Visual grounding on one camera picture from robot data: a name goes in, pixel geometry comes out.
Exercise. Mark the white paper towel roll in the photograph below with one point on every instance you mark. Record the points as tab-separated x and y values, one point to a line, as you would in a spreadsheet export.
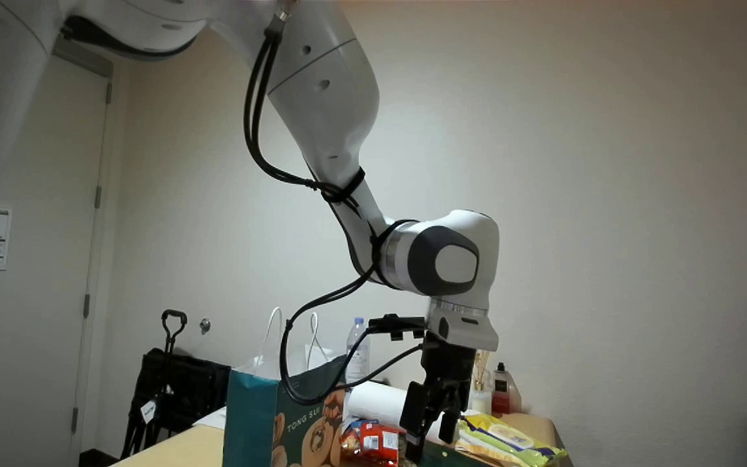
377	403

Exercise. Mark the yellow green snack packets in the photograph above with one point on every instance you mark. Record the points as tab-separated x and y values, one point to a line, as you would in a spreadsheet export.
518	443

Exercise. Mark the green paper gift bag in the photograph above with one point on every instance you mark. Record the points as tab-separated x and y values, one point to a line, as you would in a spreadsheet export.
258	424

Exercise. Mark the small dark brown bottle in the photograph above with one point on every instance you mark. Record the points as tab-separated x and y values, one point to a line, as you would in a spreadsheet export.
504	397

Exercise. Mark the small metal knob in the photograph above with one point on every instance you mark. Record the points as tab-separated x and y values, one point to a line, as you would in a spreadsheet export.
205	325

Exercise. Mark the white door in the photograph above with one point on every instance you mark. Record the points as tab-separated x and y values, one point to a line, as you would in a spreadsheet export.
44	345

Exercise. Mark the green snack packet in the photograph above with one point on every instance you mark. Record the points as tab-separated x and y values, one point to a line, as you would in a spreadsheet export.
441	456

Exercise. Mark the red snack packet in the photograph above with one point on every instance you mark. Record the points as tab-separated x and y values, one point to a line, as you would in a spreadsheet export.
377	442

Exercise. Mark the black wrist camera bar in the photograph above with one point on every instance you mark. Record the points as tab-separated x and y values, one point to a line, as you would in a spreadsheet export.
395	325

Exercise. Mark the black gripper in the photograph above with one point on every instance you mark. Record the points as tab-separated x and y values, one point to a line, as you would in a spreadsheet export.
450	367

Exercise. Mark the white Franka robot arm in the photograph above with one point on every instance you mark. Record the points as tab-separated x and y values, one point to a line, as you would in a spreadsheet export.
329	85

